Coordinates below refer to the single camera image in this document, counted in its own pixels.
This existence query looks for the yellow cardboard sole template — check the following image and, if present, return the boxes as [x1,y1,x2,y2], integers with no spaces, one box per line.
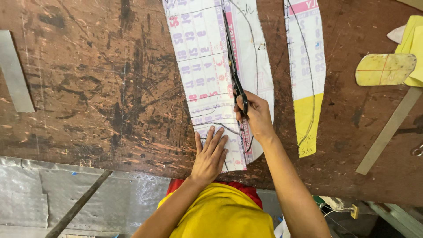
[355,53,417,87]

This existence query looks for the silver embossed foil sheet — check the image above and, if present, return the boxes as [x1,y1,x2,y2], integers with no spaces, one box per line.
[0,156,171,234]

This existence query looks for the grey metal frame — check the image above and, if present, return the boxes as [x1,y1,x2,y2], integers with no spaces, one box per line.
[364,201,423,238]

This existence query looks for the wide calendar paper pattern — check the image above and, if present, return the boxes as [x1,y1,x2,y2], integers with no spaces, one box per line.
[161,0,275,173]

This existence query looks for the short metal ruler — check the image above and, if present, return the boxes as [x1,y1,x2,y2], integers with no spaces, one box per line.
[0,30,35,113]

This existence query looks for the narrow calendar pattern yellow end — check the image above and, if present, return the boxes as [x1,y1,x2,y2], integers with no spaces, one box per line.
[283,0,327,158]

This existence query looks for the yellow paper sheet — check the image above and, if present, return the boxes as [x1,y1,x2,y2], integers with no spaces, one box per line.
[394,15,423,88]

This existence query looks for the black scissors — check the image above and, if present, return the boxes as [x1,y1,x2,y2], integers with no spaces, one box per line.
[222,9,249,117]

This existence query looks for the white cable with plug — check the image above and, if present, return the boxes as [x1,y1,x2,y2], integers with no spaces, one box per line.
[313,195,360,238]

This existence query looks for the person's left hand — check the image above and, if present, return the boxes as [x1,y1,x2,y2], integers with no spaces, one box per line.
[190,127,229,186]

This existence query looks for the rusty metal rod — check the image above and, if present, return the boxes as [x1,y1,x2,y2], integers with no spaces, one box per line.
[44,169,114,238]

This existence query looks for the person's yellow shirt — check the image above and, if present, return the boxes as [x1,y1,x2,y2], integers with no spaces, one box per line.
[157,182,277,238]

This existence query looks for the long metal ruler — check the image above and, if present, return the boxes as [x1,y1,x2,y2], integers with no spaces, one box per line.
[355,86,423,176]

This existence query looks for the pale cardboard scrap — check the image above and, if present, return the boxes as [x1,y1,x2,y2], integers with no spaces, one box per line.
[386,24,407,45]

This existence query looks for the person's right hand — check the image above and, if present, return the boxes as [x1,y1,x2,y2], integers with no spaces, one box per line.
[233,90,277,143]

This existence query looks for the red cloth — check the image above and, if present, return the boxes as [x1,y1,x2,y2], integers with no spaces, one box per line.
[166,178,263,210]

